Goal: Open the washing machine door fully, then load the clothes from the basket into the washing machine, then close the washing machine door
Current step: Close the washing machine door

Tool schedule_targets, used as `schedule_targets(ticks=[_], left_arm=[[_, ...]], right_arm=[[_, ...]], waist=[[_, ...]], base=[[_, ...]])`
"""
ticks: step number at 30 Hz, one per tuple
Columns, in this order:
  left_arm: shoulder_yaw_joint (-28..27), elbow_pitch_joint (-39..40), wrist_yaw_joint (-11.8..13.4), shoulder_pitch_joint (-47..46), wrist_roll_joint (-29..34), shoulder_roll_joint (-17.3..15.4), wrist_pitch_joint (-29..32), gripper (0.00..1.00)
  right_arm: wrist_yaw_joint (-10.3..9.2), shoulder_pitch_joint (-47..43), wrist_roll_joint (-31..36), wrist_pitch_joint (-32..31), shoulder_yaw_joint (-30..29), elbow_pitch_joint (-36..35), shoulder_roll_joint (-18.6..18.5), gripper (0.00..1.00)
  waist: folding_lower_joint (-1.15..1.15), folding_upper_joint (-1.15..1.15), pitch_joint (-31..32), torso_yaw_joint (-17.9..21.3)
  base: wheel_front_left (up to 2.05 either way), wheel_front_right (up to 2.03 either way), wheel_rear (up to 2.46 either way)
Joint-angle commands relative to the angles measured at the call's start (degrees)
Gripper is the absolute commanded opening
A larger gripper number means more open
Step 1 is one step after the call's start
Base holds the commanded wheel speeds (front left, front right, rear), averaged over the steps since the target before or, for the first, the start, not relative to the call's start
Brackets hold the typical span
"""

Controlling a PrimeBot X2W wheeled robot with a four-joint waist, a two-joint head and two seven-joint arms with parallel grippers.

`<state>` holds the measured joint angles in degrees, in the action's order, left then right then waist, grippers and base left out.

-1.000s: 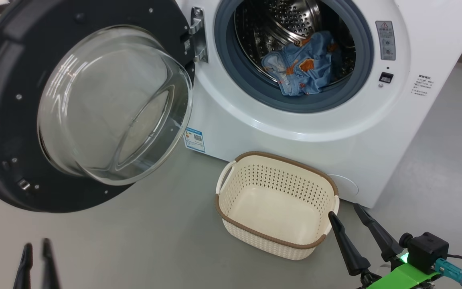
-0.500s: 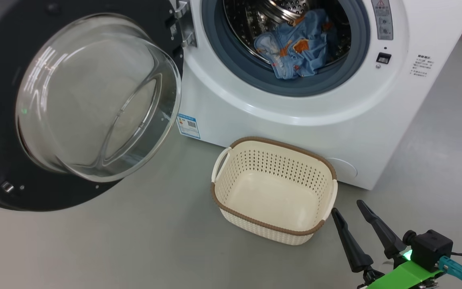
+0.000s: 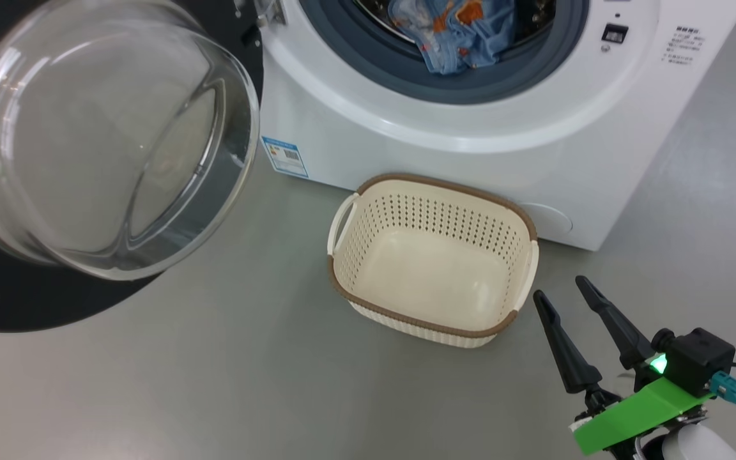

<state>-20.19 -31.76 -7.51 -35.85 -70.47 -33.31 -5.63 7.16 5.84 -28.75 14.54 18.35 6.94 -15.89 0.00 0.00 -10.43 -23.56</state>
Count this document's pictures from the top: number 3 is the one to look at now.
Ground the white washing machine body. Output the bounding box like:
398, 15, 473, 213
258, 0, 736, 252

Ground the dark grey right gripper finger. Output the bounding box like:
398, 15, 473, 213
532, 289, 604, 395
575, 275, 656, 371

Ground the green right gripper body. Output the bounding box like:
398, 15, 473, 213
571, 355, 715, 460

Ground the blue energy label sticker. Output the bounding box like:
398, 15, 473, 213
261, 136, 309, 178

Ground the round white filter cover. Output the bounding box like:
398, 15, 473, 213
520, 203, 573, 234

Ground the cream perforated laundry basket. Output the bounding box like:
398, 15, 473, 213
326, 172, 540, 349

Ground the round glass washer door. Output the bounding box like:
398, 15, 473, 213
0, 0, 265, 333

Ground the blue and cream printed garment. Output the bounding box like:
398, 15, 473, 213
418, 26, 517, 75

